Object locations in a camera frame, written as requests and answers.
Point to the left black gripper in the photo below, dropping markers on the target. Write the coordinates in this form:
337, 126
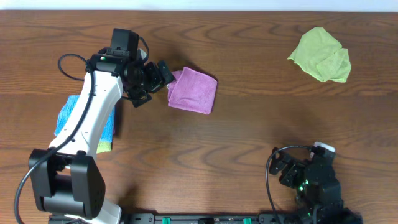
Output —
152, 82

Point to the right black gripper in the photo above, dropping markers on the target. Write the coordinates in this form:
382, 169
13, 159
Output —
295, 167

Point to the purple microfiber cloth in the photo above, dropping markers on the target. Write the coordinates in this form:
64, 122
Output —
192, 91

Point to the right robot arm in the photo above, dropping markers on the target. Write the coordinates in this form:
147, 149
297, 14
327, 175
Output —
309, 171

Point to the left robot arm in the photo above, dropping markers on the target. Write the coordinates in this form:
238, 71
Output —
65, 178

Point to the folded blue cloth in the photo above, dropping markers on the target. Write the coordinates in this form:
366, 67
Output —
64, 114

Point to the folded green cloth in stack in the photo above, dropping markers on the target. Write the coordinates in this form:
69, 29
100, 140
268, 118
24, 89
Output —
104, 146

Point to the crumpled green cloth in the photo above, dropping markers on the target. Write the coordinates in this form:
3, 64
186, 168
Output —
320, 55

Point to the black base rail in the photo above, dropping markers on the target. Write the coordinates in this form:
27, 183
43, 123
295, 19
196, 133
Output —
263, 218

